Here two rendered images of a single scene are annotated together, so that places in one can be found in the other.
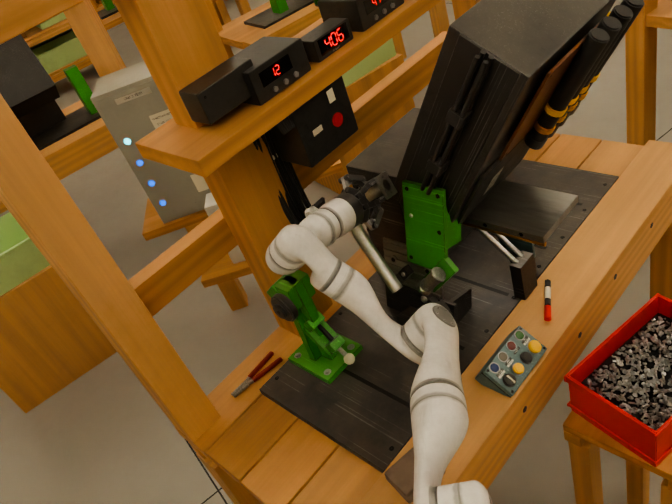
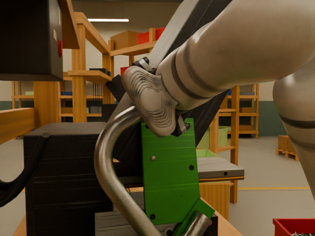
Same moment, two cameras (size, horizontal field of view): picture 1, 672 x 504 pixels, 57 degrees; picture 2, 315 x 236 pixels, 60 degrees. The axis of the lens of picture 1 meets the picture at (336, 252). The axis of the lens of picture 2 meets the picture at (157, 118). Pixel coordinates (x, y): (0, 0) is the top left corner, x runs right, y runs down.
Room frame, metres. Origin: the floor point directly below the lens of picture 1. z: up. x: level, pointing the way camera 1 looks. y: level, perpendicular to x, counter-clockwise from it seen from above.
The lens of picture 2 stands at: (0.97, 0.31, 1.31)
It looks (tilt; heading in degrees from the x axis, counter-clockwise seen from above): 4 degrees down; 291
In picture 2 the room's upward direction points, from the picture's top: straight up
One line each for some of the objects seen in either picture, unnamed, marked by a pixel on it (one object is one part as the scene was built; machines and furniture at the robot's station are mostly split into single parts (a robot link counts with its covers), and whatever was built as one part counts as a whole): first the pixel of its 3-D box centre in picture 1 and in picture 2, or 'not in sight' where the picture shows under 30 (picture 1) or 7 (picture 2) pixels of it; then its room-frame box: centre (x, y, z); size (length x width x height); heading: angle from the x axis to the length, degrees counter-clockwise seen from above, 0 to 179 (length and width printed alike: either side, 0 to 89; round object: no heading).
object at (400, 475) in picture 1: (414, 472); not in sight; (0.73, 0.01, 0.91); 0.10 x 0.08 x 0.03; 111
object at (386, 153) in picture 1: (420, 192); (76, 190); (1.42, -0.28, 1.07); 0.30 x 0.18 x 0.34; 124
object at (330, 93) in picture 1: (309, 117); (22, 34); (1.36, -0.06, 1.43); 0.17 x 0.12 x 0.15; 124
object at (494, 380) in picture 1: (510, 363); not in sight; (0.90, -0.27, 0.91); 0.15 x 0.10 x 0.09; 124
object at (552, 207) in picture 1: (486, 203); (165, 171); (1.21, -0.39, 1.11); 0.39 x 0.16 x 0.03; 34
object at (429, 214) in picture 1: (433, 219); (166, 165); (1.16, -0.24, 1.17); 0.13 x 0.12 x 0.20; 124
